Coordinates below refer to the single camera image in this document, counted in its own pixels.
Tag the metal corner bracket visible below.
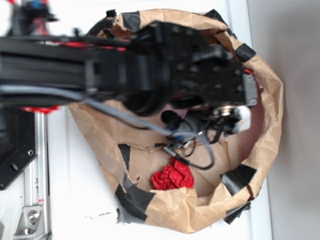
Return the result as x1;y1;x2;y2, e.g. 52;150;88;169
13;205;46;240

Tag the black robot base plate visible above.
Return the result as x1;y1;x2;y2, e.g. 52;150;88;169
0;107;37;191

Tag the crumpled red paper ball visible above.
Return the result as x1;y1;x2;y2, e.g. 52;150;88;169
150;157;195;191

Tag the aluminium extrusion rail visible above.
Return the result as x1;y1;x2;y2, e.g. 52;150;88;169
24;113;52;240

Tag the brown paper bag bin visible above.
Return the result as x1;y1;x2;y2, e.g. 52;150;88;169
69;9;284;234

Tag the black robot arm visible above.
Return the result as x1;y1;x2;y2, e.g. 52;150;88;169
0;0;258;136

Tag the grey cable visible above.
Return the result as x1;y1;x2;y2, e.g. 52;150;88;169
0;84;216;171

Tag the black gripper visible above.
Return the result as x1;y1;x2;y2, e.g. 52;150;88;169
149;21;258;133

